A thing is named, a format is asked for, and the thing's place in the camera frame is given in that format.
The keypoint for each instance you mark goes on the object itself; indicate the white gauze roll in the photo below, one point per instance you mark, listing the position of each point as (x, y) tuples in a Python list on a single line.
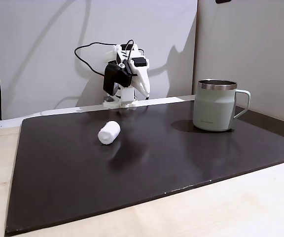
[(108, 132)]

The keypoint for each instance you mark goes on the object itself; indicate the black camera box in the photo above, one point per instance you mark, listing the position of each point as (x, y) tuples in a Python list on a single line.
[(113, 77)]

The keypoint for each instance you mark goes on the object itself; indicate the black wall fixture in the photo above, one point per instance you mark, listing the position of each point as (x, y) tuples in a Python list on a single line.
[(223, 1)]

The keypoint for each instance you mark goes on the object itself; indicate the dark brown table mat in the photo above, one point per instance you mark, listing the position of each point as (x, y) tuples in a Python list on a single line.
[(122, 170)]

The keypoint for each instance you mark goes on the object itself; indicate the pale green steel mug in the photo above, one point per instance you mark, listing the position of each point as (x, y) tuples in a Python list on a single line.
[(212, 108)]

